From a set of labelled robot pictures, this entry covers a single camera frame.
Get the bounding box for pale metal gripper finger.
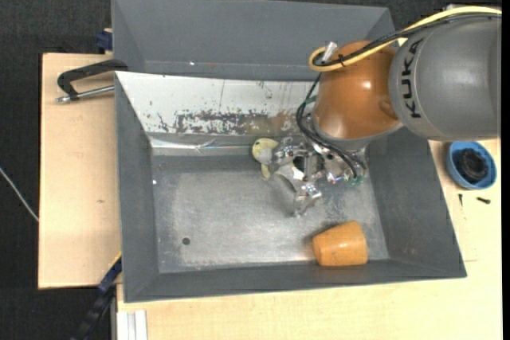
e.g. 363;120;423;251
270;139;308;177
292;182;324;218

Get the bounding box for pale yellow soft toy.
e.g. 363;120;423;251
251;137;281;181

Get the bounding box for orange cup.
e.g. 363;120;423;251
311;220;369;268

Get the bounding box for grey metal bin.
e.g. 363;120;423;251
110;0;468;304

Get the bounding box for pale wood flat board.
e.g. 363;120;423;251
37;52;124;291

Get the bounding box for black ring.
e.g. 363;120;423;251
457;149;490;184

